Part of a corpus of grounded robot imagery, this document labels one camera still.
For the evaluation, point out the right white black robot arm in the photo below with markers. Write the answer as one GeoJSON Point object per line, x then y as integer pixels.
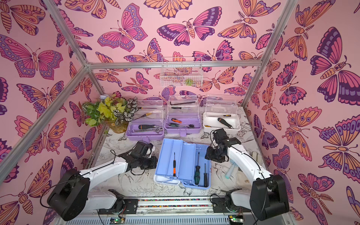
{"type": "Point", "coordinates": [268, 196]}

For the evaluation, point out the black orange screwdriver in white box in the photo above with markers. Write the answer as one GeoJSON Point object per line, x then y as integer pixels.
{"type": "Point", "coordinates": [224, 122]}

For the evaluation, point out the white clear-lid toolbox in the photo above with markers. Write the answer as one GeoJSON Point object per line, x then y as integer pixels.
{"type": "Point", "coordinates": [221, 106]}

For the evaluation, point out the left purple toolbox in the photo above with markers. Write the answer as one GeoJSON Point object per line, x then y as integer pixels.
{"type": "Point", "coordinates": [148, 122]}

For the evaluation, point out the orange precision screwdriver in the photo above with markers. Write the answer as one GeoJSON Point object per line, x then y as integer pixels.
{"type": "Point", "coordinates": [174, 165]}

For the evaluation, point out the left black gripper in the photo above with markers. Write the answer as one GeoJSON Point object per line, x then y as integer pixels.
{"type": "Point", "coordinates": [154, 162]}

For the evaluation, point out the blue white toolbox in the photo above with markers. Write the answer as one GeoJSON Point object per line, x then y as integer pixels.
{"type": "Point", "coordinates": [186, 161]}

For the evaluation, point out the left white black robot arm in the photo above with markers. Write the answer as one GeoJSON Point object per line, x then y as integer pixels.
{"type": "Point", "coordinates": [73, 194]}

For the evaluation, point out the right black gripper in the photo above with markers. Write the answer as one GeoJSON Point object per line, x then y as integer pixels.
{"type": "Point", "coordinates": [213, 154]}

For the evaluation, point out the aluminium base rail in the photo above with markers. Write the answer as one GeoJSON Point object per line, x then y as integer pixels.
{"type": "Point", "coordinates": [192, 210]}

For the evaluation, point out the small black screwdriver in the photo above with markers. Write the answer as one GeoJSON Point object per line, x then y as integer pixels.
{"type": "Point", "coordinates": [205, 176]}

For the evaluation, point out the purple toolbox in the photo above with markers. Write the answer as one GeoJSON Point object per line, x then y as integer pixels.
{"type": "Point", "coordinates": [183, 115]}
{"type": "Point", "coordinates": [148, 122]}

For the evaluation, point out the white wire basket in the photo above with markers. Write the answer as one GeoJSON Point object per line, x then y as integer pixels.
{"type": "Point", "coordinates": [181, 71]}

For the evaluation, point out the potted green plant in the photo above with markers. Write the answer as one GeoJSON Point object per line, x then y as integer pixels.
{"type": "Point", "coordinates": [114, 111]}

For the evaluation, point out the middle purple toolbox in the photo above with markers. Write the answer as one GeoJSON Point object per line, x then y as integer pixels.
{"type": "Point", "coordinates": [183, 115]}

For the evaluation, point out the green handled screwdriver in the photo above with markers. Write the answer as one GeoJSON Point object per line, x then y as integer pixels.
{"type": "Point", "coordinates": [197, 172]}

